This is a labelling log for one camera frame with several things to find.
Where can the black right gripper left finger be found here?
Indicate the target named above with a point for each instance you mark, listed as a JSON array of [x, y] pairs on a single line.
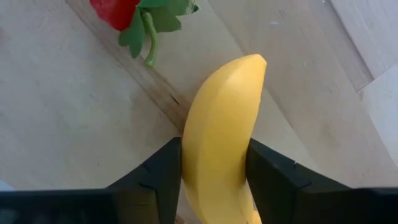
[[155, 186]]

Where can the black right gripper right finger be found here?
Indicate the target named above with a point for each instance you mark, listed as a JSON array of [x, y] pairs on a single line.
[[280, 186]]

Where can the yellow toy banana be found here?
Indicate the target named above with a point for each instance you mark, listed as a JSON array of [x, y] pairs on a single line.
[[217, 140]]

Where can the red strawberry with green leaves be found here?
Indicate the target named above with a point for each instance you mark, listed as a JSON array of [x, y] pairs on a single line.
[[115, 12]]

